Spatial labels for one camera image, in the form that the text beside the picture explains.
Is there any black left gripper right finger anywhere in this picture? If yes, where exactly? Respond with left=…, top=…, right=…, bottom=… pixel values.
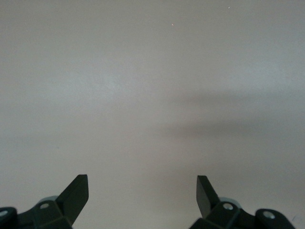
left=189, top=176, right=296, bottom=229

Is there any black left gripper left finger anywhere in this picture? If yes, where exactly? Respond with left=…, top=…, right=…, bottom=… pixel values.
left=0, top=174, right=89, bottom=229

